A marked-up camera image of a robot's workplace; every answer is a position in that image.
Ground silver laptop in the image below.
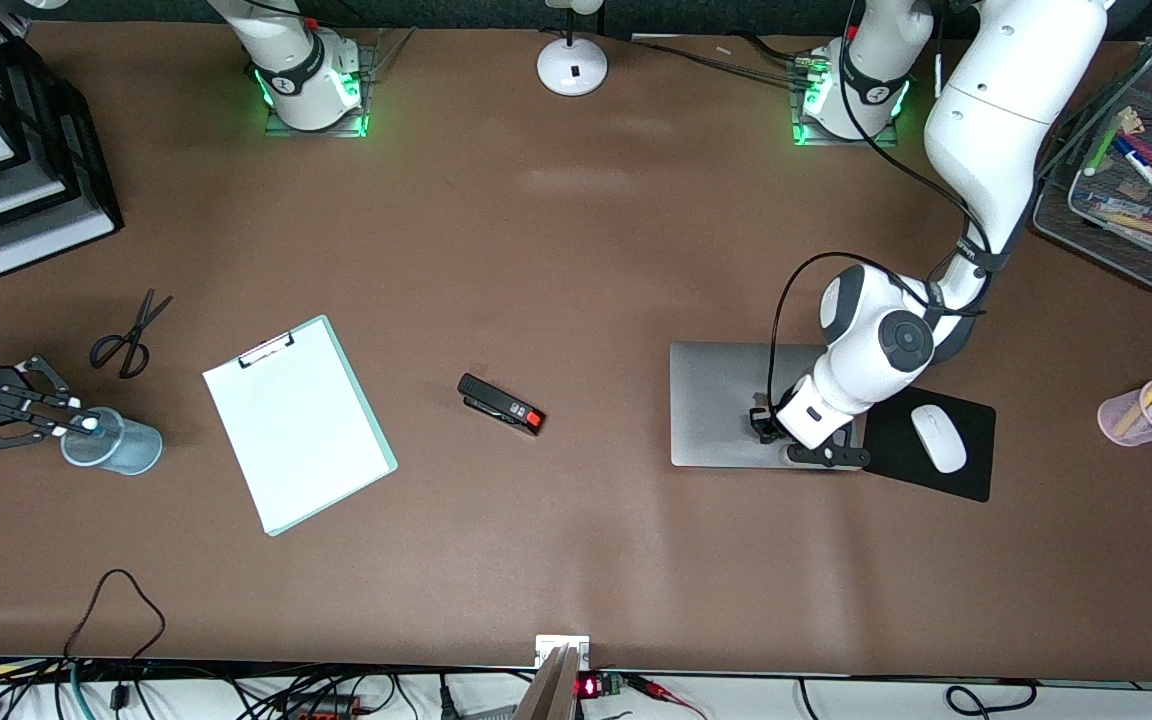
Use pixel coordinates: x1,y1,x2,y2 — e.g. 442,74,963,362
669,342,862,471

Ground white marker with black cap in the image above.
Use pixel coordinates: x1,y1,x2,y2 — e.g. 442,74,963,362
1084,192,1152,217

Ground green marker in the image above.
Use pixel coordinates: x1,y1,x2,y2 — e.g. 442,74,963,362
1083,112,1132,178

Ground black scissors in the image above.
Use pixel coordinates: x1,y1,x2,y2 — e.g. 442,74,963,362
89,289,174,380

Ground blue mesh pen cup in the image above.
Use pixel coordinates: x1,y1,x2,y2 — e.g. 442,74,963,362
61,405,163,476

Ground white computer mouse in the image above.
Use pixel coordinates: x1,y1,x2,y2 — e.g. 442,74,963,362
911,404,968,474

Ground black mouse pad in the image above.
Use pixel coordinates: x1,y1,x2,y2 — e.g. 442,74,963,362
860,378,997,503

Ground black stapler with orange tip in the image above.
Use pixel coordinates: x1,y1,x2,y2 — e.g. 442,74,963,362
457,373,546,437

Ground pink translucent pen cup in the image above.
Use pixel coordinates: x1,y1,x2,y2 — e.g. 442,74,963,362
1097,378,1152,447

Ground black stacked letter tray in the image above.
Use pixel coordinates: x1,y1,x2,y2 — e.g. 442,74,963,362
0,0,125,279

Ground small white box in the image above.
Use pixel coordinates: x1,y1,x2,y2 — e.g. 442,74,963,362
536,635,590,669

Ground green clipboard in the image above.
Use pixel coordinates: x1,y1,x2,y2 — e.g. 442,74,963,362
202,315,399,538

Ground white round-base stand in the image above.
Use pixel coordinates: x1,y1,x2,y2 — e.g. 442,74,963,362
536,0,609,97

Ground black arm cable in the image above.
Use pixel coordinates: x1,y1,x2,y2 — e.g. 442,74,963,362
766,0,997,426

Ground black looped cable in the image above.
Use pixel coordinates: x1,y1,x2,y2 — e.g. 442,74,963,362
64,568,167,701

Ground red cable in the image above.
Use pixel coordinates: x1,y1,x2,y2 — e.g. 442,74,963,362
626,675,709,720

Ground black coiled cable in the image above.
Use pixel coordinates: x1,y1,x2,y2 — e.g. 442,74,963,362
944,680,1039,717

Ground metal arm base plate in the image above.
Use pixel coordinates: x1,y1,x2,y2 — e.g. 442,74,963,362
264,40,379,138
791,55,902,148

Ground grey wire mesh tray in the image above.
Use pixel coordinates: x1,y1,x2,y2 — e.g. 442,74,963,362
1031,45,1152,293

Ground wooden post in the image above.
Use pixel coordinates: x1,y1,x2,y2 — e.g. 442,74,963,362
514,645,582,720

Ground black table cable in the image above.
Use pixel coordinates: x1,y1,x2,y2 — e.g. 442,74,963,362
626,35,817,89

